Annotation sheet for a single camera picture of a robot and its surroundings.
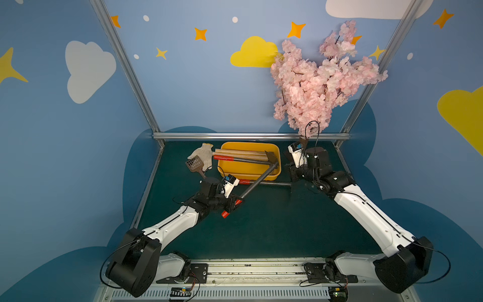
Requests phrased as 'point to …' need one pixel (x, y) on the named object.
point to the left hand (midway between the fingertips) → (242, 196)
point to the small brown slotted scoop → (195, 164)
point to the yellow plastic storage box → (248, 170)
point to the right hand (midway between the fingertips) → (292, 162)
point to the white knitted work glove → (206, 152)
